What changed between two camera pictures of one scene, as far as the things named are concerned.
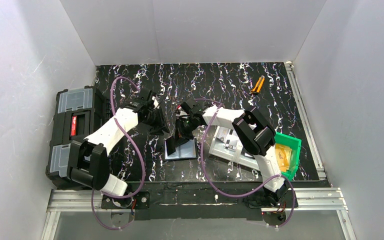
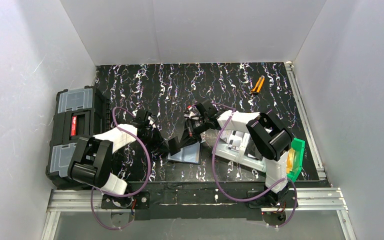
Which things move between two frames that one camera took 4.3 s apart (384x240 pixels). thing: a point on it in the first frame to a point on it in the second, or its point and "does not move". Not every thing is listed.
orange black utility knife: x=257 y=88 does not move
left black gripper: x=158 y=118 to x=162 y=144
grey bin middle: x=249 y=160 does not move
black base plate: x=198 y=201 does not move
